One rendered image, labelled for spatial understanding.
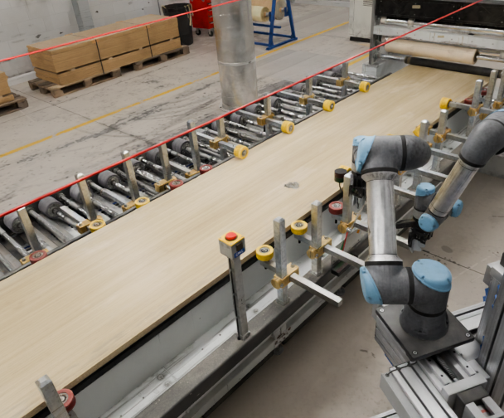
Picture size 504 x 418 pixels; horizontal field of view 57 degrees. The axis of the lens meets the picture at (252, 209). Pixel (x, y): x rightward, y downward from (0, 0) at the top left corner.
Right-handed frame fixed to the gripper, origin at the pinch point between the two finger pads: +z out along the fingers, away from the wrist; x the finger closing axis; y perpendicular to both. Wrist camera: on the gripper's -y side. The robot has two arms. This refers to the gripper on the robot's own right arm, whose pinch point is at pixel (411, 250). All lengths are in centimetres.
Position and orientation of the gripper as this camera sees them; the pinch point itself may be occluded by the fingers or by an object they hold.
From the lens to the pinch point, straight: 229.1
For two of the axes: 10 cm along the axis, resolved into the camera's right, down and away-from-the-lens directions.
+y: 7.2, 3.4, -6.0
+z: 0.7, 8.3, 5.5
